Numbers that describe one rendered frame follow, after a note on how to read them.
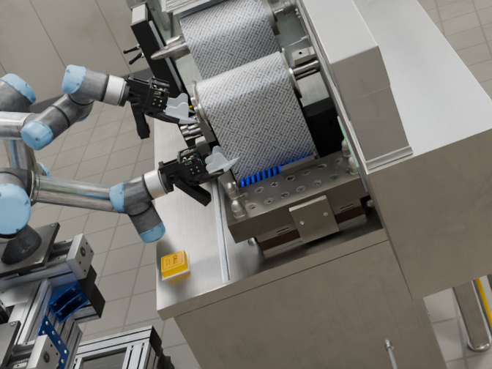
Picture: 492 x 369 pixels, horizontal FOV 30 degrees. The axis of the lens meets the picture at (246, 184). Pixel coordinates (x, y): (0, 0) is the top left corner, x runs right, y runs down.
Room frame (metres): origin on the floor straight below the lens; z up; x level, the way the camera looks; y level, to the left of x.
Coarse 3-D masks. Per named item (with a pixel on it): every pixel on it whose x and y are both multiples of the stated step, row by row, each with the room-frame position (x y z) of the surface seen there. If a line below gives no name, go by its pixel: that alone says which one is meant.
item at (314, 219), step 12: (300, 204) 1.96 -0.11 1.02; (312, 204) 1.95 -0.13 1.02; (324, 204) 1.94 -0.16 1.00; (300, 216) 1.95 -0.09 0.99; (312, 216) 1.95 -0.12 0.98; (324, 216) 1.94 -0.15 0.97; (300, 228) 1.95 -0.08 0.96; (312, 228) 1.95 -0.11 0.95; (324, 228) 1.95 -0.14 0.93; (336, 228) 1.94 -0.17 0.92; (312, 240) 1.95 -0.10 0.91
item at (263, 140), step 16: (272, 112) 2.16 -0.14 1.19; (288, 112) 2.16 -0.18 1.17; (224, 128) 2.18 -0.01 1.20; (240, 128) 2.18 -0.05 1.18; (256, 128) 2.17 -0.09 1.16; (272, 128) 2.17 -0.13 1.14; (288, 128) 2.16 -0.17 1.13; (304, 128) 2.16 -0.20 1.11; (224, 144) 2.18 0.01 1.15; (240, 144) 2.18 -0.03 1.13; (256, 144) 2.17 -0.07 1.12; (272, 144) 2.17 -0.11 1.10; (288, 144) 2.16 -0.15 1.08; (304, 144) 2.16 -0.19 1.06; (240, 160) 2.18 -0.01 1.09; (256, 160) 2.18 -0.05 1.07; (272, 160) 2.17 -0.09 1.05; (288, 160) 2.17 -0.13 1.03; (240, 176) 2.18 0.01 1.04
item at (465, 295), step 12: (456, 288) 2.26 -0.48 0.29; (468, 288) 2.25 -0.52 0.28; (456, 300) 2.31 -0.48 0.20; (468, 300) 2.25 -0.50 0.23; (468, 312) 2.25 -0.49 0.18; (480, 312) 2.25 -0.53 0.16; (468, 324) 2.26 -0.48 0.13; (480, 324) 2.25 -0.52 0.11; (468, 336) 2.31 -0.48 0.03; (480, 336) 2.25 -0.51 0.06; (480, 348) 2.25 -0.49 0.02
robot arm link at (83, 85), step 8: (72, 72) 2.25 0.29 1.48; (80, 72) 2.25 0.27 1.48; (88, 72) 2.25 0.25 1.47; (96, 72) 2.26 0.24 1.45; (64, 80) 2.24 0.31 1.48; (72, 80) 2.24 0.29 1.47; (80, 80) 2.24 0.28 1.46; (88, 80) 2.24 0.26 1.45; (96, 80) 2.24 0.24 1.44; (104, 80) 2.24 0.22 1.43; (64, 88) 2.24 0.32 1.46; (72, 88) 2.24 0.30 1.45; (80, 88) 2.23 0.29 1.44; (88, 88) 2.23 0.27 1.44; (96, 88) 2.23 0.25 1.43; (104, 88) 2.23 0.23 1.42; (72, 96) 2.27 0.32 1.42; (80, 96) 2.25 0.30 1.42; (88, 96) 2.24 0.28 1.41; (96, 96) 2.23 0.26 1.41; (104, 96) 2.23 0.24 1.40
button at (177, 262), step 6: (180, 252) 2.14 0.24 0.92; (162, 258) 2.15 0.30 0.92; (168, 258) 2.13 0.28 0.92; (174, 258) 2.12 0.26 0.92; (180, 258) 2.11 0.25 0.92; (186, 258) 2.12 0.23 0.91; (162, 264) 2.12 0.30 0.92; (168, 264) 2.11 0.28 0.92; (174, 264) 2.09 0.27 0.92; (180, 264) 2.08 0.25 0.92; (186, 264) 2.09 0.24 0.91; (162, 270) 2.09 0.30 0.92; (168, 270) 2.08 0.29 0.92; (174, 270) 2.08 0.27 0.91; (180, 270) 2.08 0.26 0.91; (168, 276) 2.09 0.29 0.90
